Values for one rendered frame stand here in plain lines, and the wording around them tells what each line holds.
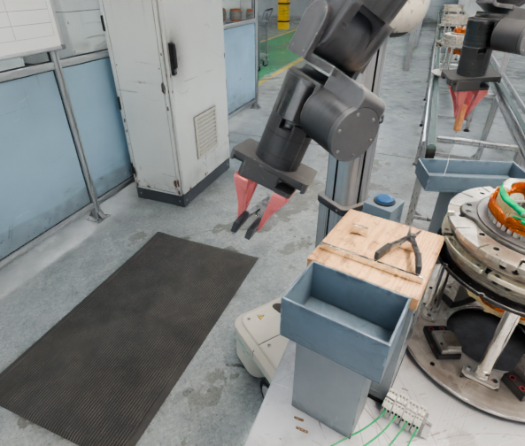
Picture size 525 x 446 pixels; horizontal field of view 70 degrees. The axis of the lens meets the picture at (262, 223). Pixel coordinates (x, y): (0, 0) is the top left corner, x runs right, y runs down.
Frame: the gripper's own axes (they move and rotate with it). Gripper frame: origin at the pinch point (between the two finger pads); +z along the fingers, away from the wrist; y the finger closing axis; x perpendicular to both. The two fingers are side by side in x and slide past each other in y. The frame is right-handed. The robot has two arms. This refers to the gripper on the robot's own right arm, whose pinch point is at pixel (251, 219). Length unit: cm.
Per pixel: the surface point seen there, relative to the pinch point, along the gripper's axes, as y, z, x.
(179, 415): -4, 122, 47
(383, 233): 20.5, 3.1, 24.5
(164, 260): -61, 127, 129
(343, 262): 15.5, 6.7, 13.3
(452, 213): 30.8, -4.2, 31.1
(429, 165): 29, -4, 65
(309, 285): 12.2, 13.1, 11.6
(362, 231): 16.6, 3.7, 22.0
